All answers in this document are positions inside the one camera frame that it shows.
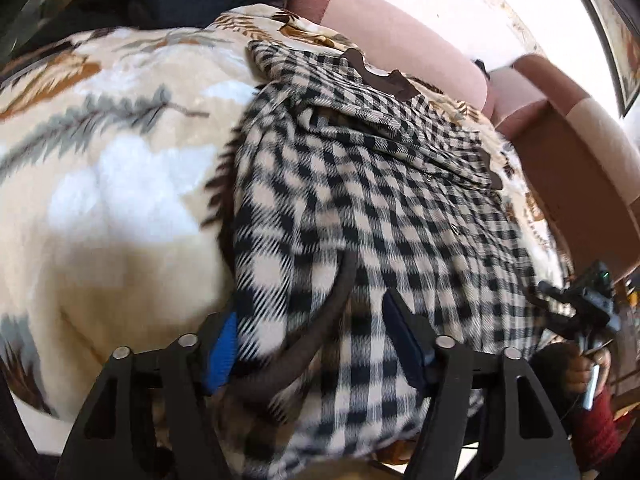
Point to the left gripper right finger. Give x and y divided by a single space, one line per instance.
488 416

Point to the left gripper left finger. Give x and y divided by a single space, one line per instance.
145 416

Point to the black white checkered shirt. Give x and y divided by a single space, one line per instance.
341 193

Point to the person right hand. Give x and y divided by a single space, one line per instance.
578 369

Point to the pink brown side cushion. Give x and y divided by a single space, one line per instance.
532 84

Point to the leaf pattern cream blanket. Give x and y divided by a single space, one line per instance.
117 188

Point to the pink long bolster pillow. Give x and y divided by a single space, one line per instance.
393 40

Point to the brown wooden bed frame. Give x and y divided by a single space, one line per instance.
588 217

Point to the framed wall picture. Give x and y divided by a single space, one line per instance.
621 49

